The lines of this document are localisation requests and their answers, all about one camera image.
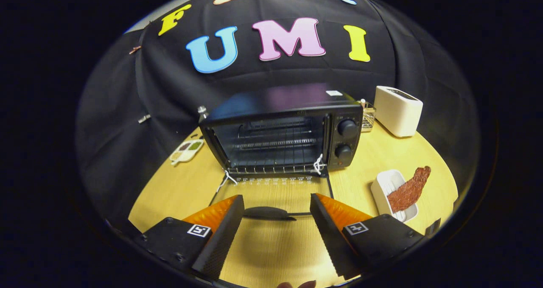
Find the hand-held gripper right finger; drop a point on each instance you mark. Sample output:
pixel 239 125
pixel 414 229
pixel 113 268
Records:
pixel 331 237

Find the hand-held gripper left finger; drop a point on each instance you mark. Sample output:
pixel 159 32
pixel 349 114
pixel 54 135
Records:
pixel 222 237

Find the reddish meat strip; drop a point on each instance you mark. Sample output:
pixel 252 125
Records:
pixel 409 190

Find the black toaster oven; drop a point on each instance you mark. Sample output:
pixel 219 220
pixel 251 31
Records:
pixel 275 101

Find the white slot toaster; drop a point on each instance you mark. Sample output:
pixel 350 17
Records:
pixel 396 110

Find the white rectangular dish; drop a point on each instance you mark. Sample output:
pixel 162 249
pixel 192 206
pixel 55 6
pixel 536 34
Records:
pixel 388 184

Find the divided snack tray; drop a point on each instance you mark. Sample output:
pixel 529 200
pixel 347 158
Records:
pixel 186 151

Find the small clear bottle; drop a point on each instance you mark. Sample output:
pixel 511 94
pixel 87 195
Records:
pixel 202 110

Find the silver cloth clip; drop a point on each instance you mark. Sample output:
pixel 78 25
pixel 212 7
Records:
pixel 144 118

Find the pink cloth clip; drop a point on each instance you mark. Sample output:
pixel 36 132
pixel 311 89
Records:
pixel 135 49

